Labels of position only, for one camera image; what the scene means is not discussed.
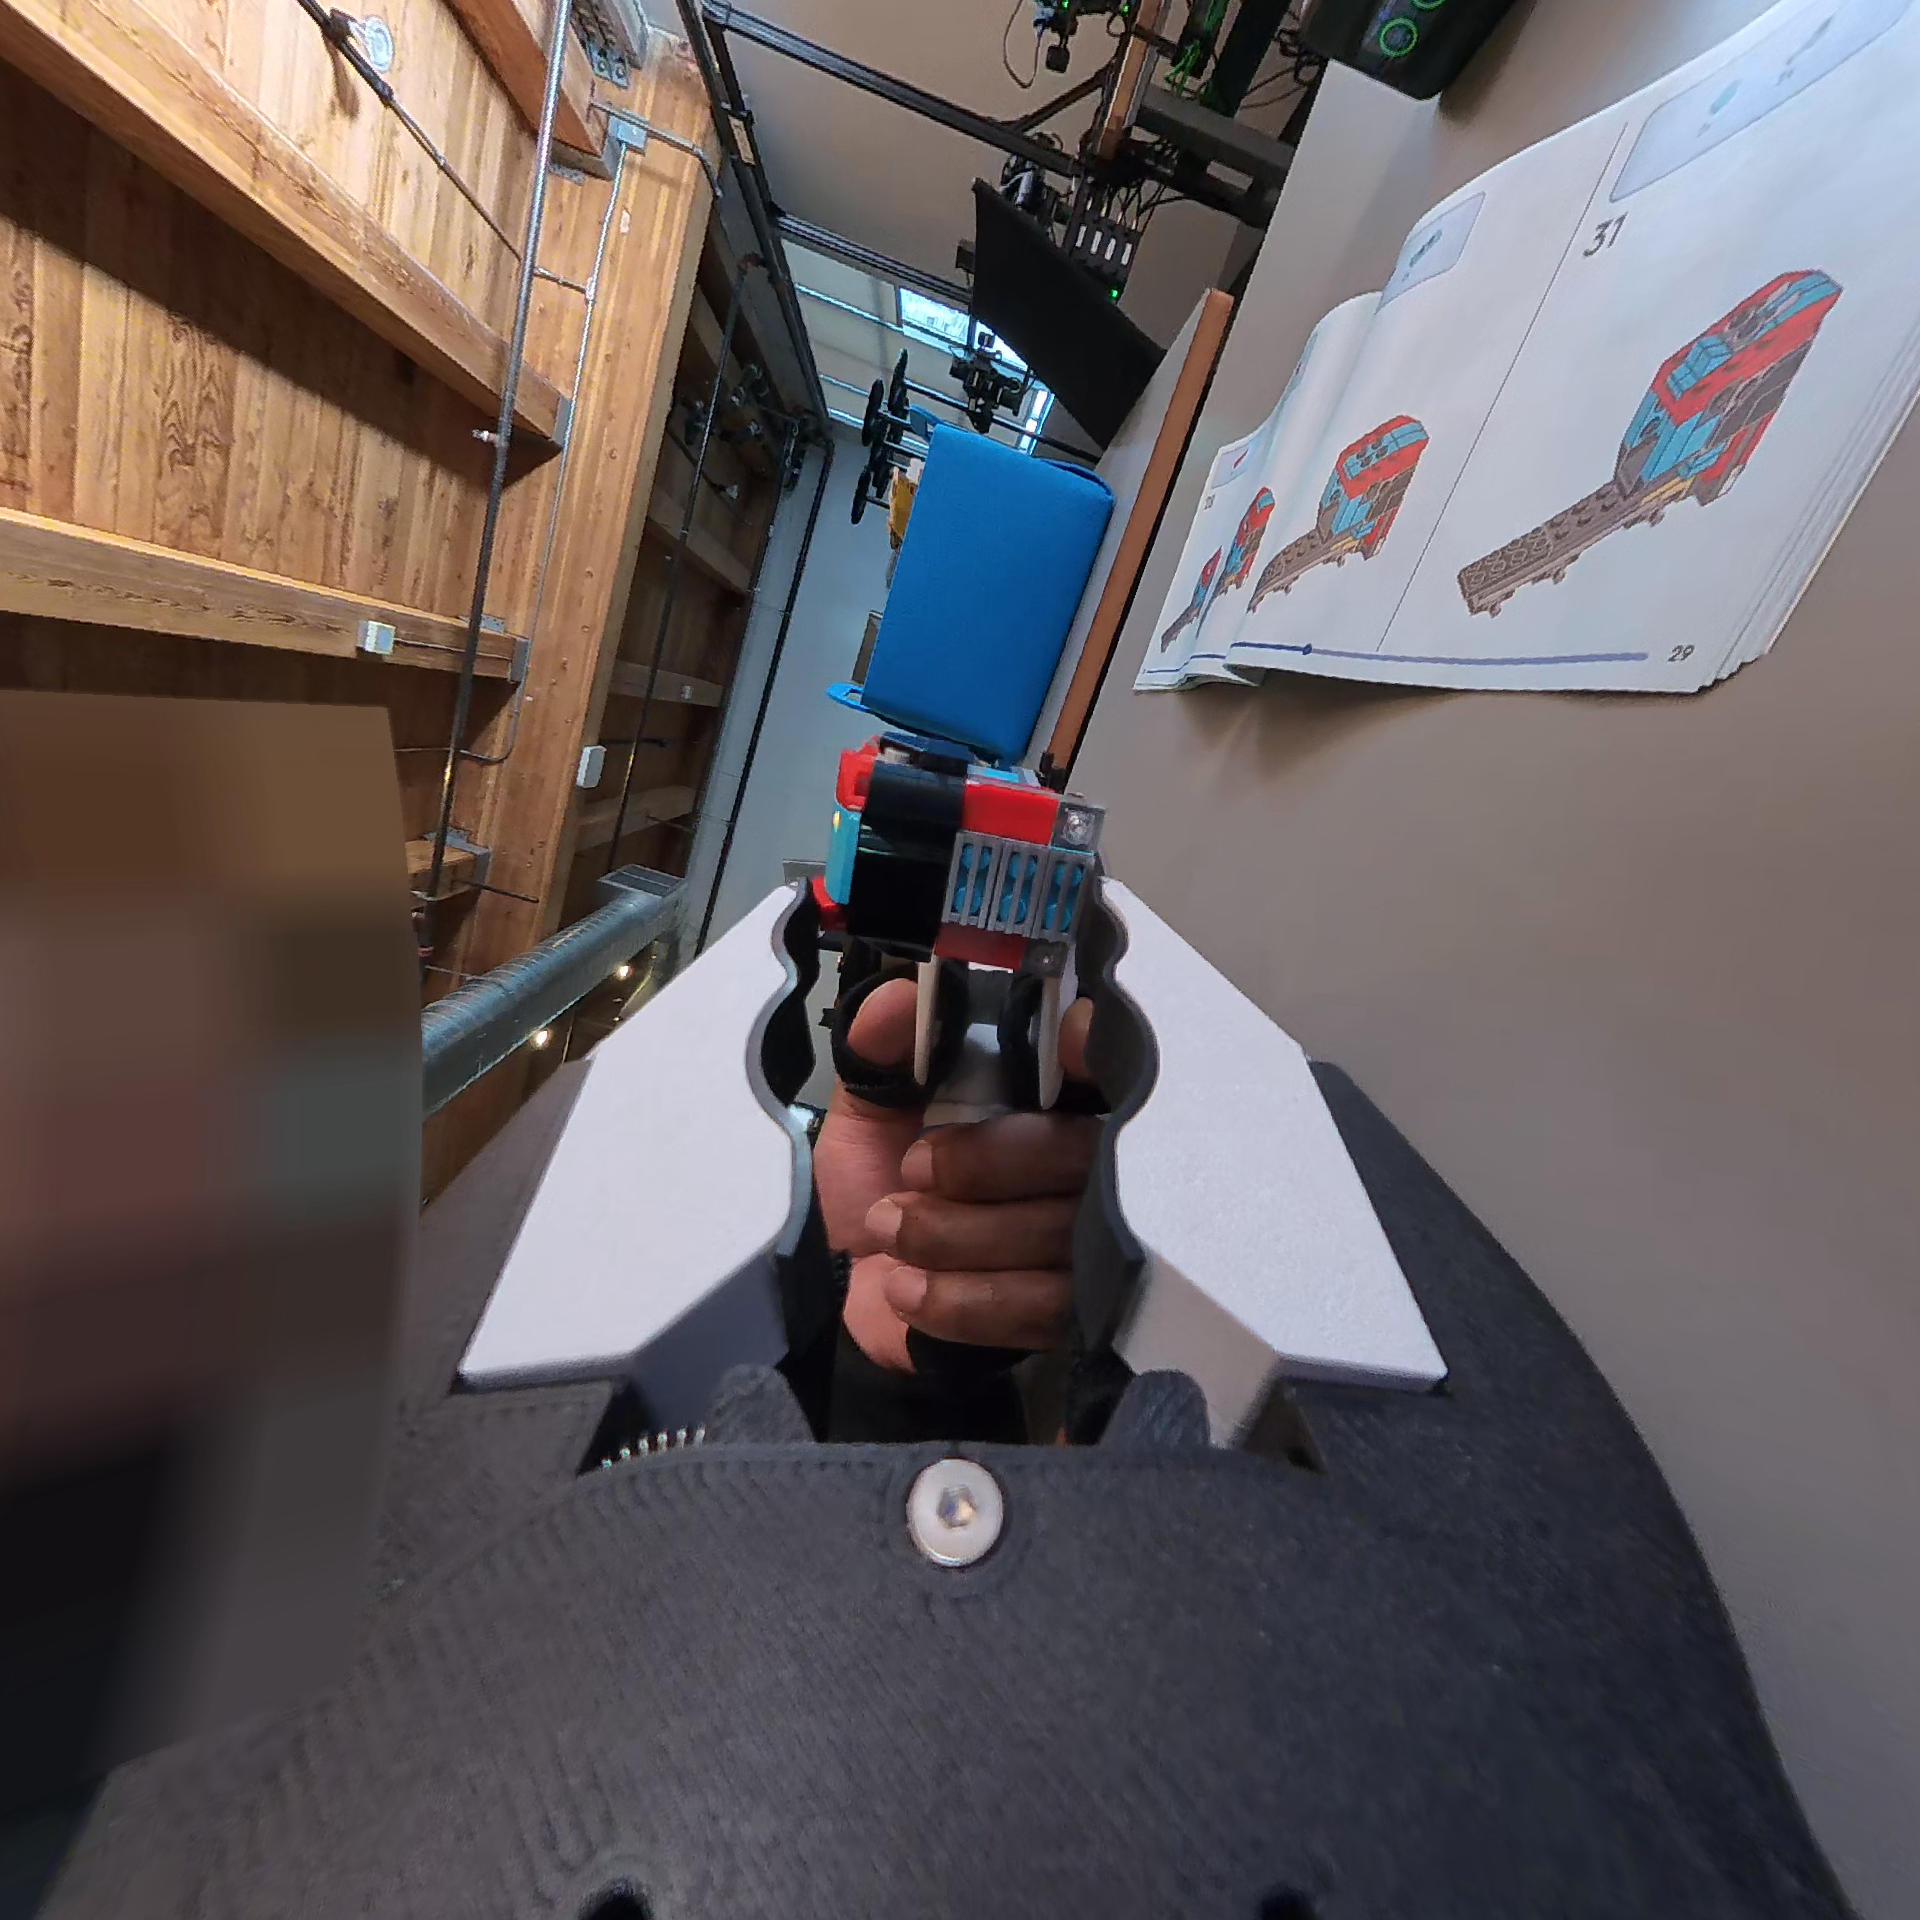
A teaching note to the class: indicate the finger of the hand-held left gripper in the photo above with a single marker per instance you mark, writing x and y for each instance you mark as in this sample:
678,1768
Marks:
1054,1051
929,1022

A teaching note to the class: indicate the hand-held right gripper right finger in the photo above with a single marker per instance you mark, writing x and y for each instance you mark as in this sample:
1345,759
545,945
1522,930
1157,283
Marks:
1261,1200

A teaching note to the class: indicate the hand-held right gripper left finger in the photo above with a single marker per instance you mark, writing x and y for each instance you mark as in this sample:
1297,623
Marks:
645,1200

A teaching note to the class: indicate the red teal grey brick model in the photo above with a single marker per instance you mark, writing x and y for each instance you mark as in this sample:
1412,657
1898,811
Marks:
1006,886

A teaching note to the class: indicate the grey desk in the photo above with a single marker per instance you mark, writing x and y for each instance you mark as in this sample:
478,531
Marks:
1501,1051

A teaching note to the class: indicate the person's left hand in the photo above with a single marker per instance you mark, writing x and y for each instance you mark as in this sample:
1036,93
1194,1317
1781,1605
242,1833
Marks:
975,1231

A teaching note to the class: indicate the blue case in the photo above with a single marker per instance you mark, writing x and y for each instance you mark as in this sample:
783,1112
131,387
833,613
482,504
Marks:
990,586

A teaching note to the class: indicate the background table with brown edge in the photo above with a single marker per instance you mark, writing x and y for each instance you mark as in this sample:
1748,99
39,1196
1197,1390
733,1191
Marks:
1155,481

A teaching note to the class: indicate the group of black round stools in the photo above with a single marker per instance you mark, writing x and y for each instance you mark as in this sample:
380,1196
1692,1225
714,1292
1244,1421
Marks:
877,437

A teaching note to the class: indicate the black tilted board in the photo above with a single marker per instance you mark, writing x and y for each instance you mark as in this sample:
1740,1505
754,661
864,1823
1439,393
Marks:
1050,331

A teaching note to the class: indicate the white instruction booklet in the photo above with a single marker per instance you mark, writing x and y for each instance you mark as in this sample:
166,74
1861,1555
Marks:
1575,496

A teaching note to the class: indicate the grey electrical conduit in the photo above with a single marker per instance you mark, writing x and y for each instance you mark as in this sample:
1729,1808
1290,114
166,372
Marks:
518,347

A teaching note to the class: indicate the black equipment with green lights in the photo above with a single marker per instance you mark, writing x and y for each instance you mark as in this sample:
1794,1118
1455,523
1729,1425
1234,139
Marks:
1111,241

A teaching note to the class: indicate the black rod with white spotlights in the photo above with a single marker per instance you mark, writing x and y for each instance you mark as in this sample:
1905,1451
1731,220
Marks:
369,38

